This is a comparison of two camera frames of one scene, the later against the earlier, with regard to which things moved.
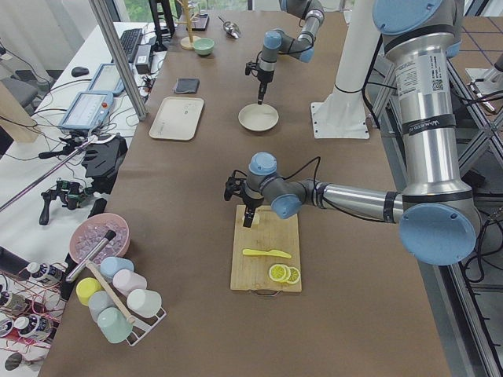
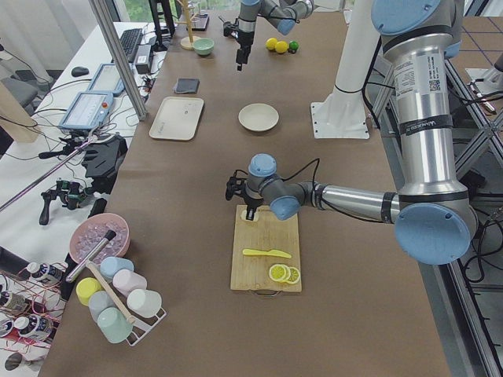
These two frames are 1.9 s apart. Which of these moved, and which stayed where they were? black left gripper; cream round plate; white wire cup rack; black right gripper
Moved: black right gripper
Stayed: cream round plate; black left gripper; white wire cup rack
